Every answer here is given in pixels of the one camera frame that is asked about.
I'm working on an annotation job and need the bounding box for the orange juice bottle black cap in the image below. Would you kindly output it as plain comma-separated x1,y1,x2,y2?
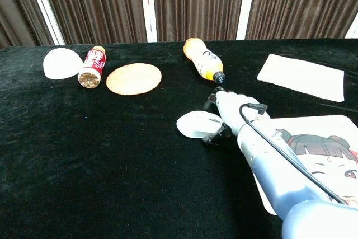
183,38,227,86

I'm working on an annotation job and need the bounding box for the black velvet tablecloth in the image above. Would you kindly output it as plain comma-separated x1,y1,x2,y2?
0,38,358,239

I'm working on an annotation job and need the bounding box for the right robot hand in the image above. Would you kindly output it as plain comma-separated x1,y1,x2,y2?
201,86,271,147

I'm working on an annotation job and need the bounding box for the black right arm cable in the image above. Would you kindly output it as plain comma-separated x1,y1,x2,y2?
239,102,347,205

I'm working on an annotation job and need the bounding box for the white folded towel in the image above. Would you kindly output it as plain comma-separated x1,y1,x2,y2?
256,53,345,103

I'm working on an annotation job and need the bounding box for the white smiley face plate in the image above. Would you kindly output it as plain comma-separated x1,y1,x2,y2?
176,110,225,139

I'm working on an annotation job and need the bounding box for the white upturned bowl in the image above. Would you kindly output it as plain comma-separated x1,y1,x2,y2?
43,48,84,80

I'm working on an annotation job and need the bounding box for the brown pleated curtain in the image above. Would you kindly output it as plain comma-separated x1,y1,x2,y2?
152,0,247,43
0,0,55,49
245,0,358,40
37,0,148,45

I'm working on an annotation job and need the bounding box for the red label drink bottle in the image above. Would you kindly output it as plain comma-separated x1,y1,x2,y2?
77,45,109,90

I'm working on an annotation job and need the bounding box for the white frame post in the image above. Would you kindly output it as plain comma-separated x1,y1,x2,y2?
235,0,258,41
344,15,358,39
138,0,158,43
23,0,67,46

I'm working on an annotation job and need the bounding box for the cartoon girl mouse pad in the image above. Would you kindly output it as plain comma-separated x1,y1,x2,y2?
253,114,358,216

